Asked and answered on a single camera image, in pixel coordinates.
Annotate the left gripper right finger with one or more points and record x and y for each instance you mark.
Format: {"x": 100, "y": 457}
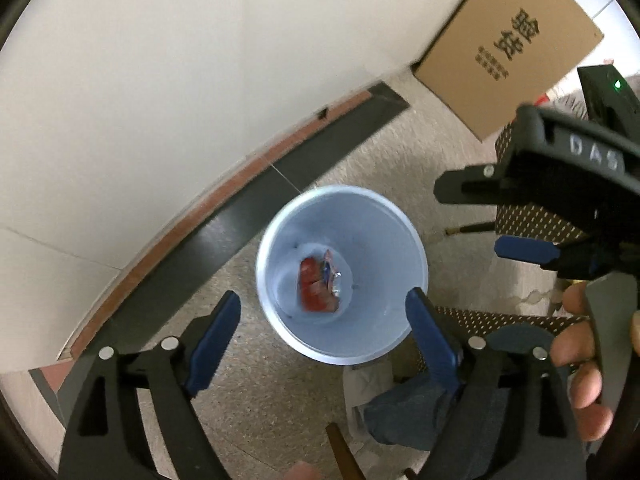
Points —
{"x": 511, "y": 417}

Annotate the red snack wrapper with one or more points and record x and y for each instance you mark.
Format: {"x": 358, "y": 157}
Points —
{"x": 319, "y": 284}

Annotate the brown cardboard box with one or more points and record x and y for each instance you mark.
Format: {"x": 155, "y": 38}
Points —
{"x": 495, "y": 55}

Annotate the light blue trash bin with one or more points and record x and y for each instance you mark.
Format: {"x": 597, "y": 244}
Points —
{"x": 378, "y": 257}

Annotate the brown polka dot bed base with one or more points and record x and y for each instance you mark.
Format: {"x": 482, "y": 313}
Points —
{"x": 534, "y": 222}

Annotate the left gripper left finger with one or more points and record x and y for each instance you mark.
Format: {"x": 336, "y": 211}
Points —
{"x": 105, "y": 437}

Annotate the person's right hand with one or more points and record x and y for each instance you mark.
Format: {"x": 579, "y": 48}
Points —
{"x": 576, "y": 346}

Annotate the person's jeans leg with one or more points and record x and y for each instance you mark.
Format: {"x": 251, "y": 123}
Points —
{"x": 412, "y": 414}

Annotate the white slipper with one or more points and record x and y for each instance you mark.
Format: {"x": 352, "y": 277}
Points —
{"x": 361, "y": 384}

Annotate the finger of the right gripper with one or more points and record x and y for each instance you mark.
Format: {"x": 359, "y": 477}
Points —
{"x": 472, "y": 185}
{"x": 526, "y": 250}

